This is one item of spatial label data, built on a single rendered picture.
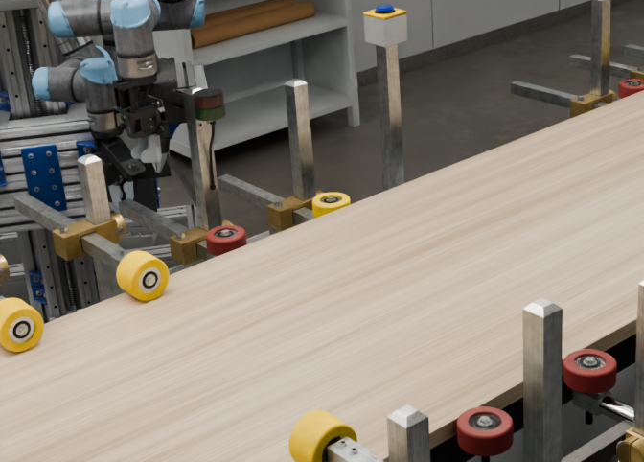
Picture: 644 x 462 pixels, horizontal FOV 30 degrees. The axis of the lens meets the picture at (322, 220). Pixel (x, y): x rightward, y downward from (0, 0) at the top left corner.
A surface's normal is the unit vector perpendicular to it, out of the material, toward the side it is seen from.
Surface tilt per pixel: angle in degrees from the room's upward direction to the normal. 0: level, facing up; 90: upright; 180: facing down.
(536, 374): 90
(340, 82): 90
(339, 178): 0
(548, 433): 90
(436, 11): 90
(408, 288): 0
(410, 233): 0
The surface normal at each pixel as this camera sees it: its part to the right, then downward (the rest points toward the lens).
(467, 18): 0.62, 0.27
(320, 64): -0.78, 0.30
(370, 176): -0.07, -0.91
